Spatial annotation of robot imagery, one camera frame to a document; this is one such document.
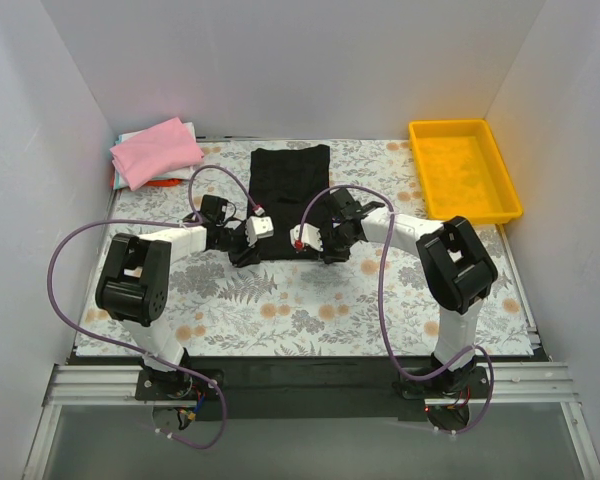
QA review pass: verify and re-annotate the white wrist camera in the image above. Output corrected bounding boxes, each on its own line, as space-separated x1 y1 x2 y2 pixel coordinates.
289 224 323 252
245 215 274 247

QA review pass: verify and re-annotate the black t-shirt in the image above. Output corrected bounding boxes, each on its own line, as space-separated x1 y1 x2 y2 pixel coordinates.
249 144 330 261

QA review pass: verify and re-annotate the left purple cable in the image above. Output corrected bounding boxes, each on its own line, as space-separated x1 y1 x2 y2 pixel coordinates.
47 164 269 450

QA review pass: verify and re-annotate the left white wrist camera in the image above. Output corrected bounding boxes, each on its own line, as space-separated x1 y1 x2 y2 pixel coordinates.
245 215 274 247

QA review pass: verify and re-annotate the aluminium frame rail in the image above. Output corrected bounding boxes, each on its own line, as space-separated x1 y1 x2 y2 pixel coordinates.
45 358 578 406

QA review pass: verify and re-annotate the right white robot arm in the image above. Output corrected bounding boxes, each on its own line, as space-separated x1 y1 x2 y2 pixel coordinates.
310 187 498 398

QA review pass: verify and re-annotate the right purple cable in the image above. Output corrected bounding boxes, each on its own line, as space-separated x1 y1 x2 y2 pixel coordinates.
294 185 496 436

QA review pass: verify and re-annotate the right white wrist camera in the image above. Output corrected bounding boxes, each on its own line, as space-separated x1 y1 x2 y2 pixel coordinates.
289 224 323 252

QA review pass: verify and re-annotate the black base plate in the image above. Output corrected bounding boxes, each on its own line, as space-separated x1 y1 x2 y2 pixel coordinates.
134 355 499 422

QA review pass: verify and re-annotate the pink folded t-shirt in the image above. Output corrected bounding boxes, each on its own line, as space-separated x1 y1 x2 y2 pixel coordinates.
109 116 205 192

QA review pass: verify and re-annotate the yellow plastic tray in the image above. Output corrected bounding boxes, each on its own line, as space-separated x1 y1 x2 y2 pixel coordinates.
408 119 523 225

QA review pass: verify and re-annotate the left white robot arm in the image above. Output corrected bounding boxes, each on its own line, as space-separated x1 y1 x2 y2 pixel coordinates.
95 196 274 400

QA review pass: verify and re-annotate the teal folded t-shirt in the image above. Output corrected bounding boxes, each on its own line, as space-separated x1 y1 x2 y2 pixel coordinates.
111 135 124 190

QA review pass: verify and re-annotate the floral patterned table mat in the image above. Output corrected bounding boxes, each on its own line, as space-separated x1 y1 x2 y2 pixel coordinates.
80 140 532 357

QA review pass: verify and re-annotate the orange folded t-shirt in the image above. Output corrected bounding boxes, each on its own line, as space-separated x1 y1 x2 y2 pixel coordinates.
110 176 183 190

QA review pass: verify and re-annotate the purple cable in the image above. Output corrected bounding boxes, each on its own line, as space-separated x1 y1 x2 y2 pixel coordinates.
294 185 496 436
47 164 269 450

